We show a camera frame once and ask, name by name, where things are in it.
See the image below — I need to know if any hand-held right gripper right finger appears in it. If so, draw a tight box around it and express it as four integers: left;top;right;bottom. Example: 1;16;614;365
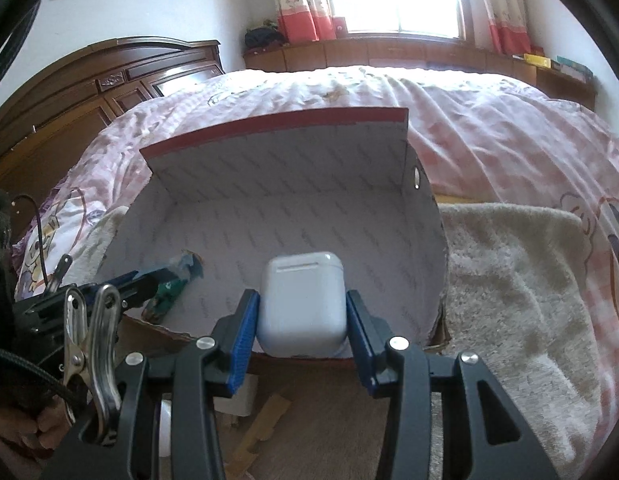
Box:
345;289;560;480

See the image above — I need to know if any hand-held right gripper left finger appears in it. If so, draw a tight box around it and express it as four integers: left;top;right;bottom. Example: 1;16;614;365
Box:
42;288;261;480

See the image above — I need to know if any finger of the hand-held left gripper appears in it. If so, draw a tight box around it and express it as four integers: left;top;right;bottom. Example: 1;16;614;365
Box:
106;284;162;315
64;269;160;295

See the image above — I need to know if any green and blue toy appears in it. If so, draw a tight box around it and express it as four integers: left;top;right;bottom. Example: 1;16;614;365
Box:
142;251;206;325

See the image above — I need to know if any white earbud case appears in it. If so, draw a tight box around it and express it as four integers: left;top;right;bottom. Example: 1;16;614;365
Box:
258;251;349;358

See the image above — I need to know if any red cardboard box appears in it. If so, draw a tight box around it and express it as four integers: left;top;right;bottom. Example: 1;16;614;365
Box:
103;106;449;361

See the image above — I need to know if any person's left hand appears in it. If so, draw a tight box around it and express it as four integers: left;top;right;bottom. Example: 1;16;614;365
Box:
0;399;74;462

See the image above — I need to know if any white charger plug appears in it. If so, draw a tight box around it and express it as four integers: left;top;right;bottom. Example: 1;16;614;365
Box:
216;375;260;418

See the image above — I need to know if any light wooden piece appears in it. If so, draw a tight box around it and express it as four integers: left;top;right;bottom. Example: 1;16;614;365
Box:
229;392;292;467

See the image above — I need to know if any beige fleece towel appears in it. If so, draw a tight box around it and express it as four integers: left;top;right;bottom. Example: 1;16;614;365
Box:
64;202;615;480

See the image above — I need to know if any dark wooden headboard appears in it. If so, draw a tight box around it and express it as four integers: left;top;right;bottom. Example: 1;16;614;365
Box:
0;37;225;241

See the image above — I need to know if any pink checked quilt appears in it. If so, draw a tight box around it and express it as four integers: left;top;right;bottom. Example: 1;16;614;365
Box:
12;66;619;480

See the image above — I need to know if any dark bag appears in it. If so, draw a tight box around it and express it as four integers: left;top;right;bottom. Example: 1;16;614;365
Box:
244;25;285;52

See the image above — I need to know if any wooden window sill bench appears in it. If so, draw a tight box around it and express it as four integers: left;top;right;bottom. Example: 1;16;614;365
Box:
242;34;597;111

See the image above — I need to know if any pink floral curtain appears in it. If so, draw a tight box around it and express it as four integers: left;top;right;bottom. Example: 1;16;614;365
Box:
274;0;337;43
472;0;533;56

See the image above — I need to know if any green book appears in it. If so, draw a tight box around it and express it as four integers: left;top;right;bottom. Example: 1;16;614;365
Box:
557;57;593;83

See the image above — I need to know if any black braided cable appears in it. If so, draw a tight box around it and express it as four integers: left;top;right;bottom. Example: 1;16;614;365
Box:
0;344;87;413

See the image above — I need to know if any thin black cable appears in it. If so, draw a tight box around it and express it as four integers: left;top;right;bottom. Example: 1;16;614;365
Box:
10;194;44;266

